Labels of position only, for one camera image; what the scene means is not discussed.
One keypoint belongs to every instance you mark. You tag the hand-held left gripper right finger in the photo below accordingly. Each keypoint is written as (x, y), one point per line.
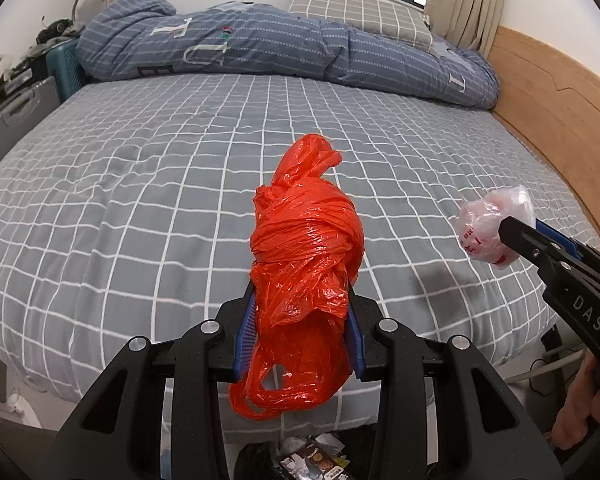
(356, 347)

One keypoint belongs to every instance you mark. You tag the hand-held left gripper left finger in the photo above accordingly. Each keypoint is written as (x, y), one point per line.
(244, 345)

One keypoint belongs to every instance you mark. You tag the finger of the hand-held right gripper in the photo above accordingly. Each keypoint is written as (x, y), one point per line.
(525, 240)
(555, 234)

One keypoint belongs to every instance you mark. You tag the pinkish white plastic bag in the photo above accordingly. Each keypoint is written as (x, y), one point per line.
(485, 230)

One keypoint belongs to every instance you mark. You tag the trash bin with black liner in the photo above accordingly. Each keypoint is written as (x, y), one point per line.
(252, 460)

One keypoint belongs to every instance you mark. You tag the brown cookie box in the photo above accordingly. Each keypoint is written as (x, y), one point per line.
(320, 460)

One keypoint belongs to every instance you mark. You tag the red plastic bag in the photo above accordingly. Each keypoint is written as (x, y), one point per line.
(305, 240)

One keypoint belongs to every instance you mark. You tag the person's right hand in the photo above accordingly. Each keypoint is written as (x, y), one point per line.
(577, 415)

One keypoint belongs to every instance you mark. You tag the black power adapter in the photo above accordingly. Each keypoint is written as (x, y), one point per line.
(550, 340)

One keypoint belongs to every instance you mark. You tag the wooden headboard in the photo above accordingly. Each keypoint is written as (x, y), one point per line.
(555, 110)

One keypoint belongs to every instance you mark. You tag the wide beige curtain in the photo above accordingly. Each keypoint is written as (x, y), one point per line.
(470, 0)

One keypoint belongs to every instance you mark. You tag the grey checked pillow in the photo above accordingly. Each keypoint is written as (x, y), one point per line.
(360, 15)

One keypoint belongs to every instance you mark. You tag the blue checked duvet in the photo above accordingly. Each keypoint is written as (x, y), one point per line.
(280, 45)

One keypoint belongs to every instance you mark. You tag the grey suitcase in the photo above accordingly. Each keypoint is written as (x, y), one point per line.
(15, 120)

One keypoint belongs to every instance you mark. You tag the teal suitcase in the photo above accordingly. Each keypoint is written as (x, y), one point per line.
(65, 70)

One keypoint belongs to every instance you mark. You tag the dark clutter pile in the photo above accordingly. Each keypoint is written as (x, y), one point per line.
(55, 27)

